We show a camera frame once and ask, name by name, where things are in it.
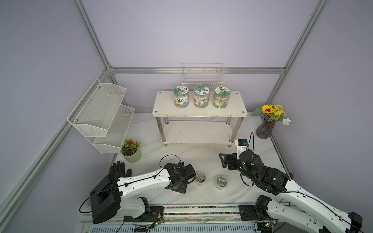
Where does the seed jar purple flower lid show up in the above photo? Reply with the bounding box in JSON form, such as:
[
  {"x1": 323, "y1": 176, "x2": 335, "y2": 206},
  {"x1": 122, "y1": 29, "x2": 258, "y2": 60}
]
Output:
[{"x1": 194, "y1": 86, "x2": 210, "y2": 108}]

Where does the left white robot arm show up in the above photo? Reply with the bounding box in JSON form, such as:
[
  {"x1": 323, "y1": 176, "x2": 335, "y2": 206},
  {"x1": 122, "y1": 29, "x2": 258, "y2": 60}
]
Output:
[{"x1": 89, "y1": 162, "x2": 196, "y2": 224}]

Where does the small clear jar middle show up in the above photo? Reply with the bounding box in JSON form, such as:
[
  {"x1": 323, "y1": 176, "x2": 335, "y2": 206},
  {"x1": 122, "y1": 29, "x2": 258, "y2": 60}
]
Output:
[{"x1": 195, "y1": 171, "x2": 206, "y2": 186}]

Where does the sunflower bouquet in dark vase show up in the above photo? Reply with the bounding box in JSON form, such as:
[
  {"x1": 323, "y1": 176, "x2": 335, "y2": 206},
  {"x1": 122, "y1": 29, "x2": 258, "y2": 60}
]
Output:
[{"x1": 250, "y1": 103, "x2": 291, "y2": 139}]

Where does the seed jar sunflower lid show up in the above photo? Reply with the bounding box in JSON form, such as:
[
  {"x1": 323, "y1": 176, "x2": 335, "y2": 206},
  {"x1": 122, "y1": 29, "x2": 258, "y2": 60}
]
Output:
[{"x1": 212, "y1": 86, "x2": 231, "y2": 108}]

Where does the seed jar green plant lid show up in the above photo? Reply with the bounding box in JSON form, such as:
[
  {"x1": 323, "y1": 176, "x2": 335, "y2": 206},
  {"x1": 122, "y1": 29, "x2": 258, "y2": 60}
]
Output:
[{"x1": 173, "y1": 85, "x2": 189, "y2": 108}]

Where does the white two-tier shelf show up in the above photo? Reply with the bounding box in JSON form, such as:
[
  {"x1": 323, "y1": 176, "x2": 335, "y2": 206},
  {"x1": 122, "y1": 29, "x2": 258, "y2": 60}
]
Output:
[{"x1": 153, "y1": 91, "x2": 248, "y2": 147}]

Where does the small red flower pot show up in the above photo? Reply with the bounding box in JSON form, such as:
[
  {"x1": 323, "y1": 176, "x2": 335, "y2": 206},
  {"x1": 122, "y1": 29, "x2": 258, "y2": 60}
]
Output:
[{"x1": 120, "y1": 139, "x2": 142, "y2": 163}]

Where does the small clear jar right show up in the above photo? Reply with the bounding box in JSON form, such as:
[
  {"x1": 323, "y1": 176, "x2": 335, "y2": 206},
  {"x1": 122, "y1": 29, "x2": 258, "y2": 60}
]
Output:
[{"x1": 215, "y1": 175, "x2": 227, "y2": 190}]

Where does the white wire basket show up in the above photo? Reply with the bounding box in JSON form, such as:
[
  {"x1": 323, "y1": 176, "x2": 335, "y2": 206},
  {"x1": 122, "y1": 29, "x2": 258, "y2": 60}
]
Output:
[{"x1": 182, "y1": 63, "x2": 226, "y2": 90}]

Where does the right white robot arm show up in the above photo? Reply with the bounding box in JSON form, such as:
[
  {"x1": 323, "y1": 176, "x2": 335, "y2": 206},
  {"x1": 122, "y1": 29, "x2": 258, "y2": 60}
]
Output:
[{"x1": 219, "y1": 150, "x2": 362, "y2": 233}]

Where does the white mesh wall rack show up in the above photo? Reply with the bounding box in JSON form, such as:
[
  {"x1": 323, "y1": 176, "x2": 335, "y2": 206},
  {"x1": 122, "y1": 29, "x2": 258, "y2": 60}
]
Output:
[{"x1": 67, "y1": 79, "x2": 135, "y2": 154}]

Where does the black rubber glove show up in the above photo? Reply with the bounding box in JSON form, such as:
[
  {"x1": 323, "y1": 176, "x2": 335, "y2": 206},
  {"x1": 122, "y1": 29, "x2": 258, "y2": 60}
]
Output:
[{"x1": 109, "y1": 161, "x2": 132, "y2": 178}]

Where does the small clear jar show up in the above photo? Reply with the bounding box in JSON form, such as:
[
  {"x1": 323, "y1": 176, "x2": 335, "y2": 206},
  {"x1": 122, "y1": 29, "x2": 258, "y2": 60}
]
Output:
[
  {"x1": 215, "y1": 175, "x2": 227, "y2": 190},
  {"x1": 195, "y1": 171, "x2": 206, "y2": 186}
]

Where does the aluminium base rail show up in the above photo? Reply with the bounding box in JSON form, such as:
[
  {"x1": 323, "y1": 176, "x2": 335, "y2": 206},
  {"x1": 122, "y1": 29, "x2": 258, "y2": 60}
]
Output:
[{"x1": 77, "y1": 202, "x2": 327, "y2": 233}]

